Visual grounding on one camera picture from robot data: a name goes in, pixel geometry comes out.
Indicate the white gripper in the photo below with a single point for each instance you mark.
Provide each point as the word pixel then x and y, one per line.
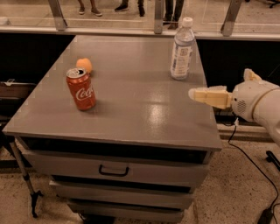
pixel 247 100

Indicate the clear plastic water bottle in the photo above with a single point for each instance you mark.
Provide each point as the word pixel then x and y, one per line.
pixel 182 50

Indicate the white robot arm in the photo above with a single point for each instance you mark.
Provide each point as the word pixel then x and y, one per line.
pixel 267 114

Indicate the red coke can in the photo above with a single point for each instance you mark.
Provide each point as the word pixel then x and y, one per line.
pixel 81 88

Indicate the black stand foot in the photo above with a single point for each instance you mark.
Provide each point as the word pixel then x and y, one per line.
pixel 271 158

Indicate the person legs dark trousers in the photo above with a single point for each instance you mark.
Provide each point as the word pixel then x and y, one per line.
pixel 173 10

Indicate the grey drawer cabinet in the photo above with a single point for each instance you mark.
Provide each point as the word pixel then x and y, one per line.
pixel 143 119

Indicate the black power adapter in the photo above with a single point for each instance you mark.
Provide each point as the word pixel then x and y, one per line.
pixel 265 217

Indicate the orange fruit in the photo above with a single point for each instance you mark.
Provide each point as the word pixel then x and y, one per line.
pixel 86 63

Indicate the metal tripod leg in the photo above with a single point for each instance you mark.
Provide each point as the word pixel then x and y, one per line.
pixel 34 195

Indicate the metal railing post right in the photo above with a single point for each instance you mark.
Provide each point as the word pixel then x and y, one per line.
pixel 229 21

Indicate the metal railing post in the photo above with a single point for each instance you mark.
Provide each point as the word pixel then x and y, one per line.
pixel 229 21
pixel 158 16
pixel 60 22

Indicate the metal railing post middle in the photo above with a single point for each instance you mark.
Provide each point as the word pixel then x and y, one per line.
pixel 158 16

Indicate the black drawer handle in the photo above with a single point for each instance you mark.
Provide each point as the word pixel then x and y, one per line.
pixel 105 171

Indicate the metal railing post left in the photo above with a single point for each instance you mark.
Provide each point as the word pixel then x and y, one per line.
pixel 60 22

